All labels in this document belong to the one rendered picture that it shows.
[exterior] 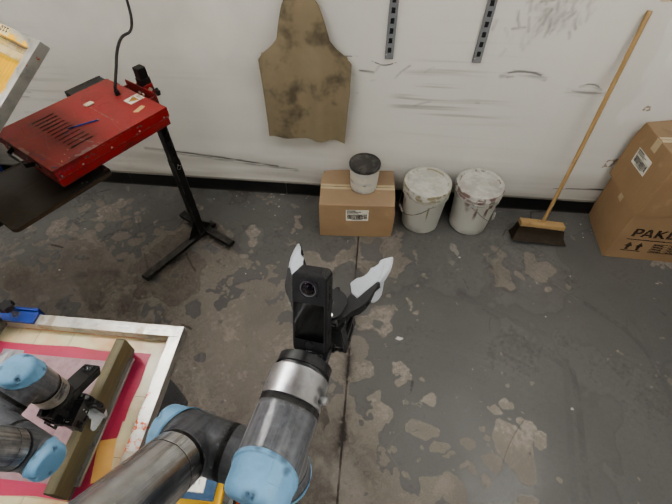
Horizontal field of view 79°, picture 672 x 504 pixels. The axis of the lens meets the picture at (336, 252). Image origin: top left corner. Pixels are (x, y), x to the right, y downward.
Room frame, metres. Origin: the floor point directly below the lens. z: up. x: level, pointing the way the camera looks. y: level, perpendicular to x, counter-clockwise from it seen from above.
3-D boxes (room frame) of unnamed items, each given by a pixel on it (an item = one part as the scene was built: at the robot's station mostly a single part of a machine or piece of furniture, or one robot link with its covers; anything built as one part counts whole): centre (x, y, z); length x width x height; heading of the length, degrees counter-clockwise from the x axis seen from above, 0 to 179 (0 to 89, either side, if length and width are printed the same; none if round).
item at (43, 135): (1.65, 1.13, 1.06); 0.61 x 0.46 x 0.12; 145
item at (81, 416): (0.35, 0.66, 1.14); 0.09 x 0.08 x 0.12; 175
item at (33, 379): (0.35, 0.66, 1.30); 0.09 x 0.08 x 0.11; 154
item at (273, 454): (0.12, 0.07, 1.65); 0.11 x 0.08 x 0.09; 163
